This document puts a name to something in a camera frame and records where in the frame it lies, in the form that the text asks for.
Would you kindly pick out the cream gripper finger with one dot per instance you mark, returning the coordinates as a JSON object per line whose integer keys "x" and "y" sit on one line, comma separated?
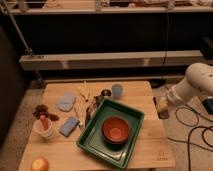
{"x": 162, "y": 104}

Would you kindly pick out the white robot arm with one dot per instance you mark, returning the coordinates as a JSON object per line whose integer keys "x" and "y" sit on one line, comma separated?
{"x": 198, "y": 79}

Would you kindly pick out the metal stand pole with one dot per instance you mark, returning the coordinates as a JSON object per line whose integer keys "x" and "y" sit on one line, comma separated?
{"x": 28, "y": 50}

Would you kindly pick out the dark grape bunch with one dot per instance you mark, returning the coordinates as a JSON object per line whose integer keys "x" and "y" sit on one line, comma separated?
{"x": 43, "y": 110}

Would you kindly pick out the light blue cloth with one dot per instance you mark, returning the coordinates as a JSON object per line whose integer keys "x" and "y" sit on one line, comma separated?
{"x": 66, "y": 102}

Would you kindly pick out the green plastic tray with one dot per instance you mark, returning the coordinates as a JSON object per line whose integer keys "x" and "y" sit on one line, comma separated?
{"x": 92, "y": 141}

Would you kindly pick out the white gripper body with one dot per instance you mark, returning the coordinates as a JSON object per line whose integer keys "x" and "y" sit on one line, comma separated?
{"x": 180, "y": 93}

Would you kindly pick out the blue sponge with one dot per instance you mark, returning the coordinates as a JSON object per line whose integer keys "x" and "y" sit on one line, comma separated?
{"x": 67, "y": 128}

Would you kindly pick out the white shelf rail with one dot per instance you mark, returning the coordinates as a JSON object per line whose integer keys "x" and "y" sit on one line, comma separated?
{"x": 111, "y": 60}

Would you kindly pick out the orange bowl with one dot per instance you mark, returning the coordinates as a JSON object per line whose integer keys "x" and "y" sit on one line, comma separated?
{"x": 115, "y": 130}

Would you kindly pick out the red apple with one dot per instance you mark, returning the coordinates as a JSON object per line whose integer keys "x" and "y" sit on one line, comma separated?
{"x": 40, "y": 164}

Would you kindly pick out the yellow banana toy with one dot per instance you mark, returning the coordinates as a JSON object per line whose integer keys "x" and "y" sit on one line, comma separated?
{"x": 84, "y": 91}

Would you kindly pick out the black scissors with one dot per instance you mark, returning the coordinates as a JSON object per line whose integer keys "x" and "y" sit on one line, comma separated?
{"x": 92, "y": 107}

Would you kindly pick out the white cup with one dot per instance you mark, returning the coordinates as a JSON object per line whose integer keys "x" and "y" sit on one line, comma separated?
{"x": 39, "y": 128}

